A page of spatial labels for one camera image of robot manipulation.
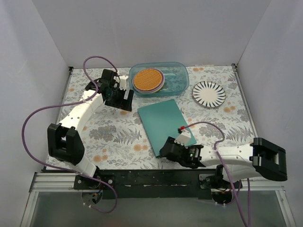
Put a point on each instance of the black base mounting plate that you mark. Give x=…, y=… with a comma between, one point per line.
x=155, y=183

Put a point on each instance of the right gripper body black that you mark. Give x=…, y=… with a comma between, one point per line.
x=172, y=149

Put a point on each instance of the orange woven round coaster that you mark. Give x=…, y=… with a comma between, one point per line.
x=148, y=81

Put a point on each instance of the aluminium frame rail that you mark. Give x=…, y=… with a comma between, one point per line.
x=64, y=182

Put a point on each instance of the teal plastic folder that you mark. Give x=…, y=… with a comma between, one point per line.
x=160, y=121

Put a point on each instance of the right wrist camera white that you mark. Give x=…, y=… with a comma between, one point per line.
x=184, y=136

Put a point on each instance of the floral patterned table mat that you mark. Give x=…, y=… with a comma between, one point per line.
x=116, y=139

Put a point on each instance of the clear teal plastic container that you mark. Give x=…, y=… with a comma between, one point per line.
x=176, y=78

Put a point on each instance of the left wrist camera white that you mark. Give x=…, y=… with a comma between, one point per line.
x=122, y=82

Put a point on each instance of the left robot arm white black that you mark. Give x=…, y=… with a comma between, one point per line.
x=64, y=141

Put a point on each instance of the blue striped white plate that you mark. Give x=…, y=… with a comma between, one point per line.
x=209, y=94

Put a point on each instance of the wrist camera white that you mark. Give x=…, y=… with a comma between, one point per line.
x=122, y=82
x=184, y=136

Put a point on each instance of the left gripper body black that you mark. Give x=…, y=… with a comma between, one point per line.
x=119, y=101

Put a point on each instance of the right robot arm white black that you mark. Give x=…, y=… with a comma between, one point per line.
x=259, y=158

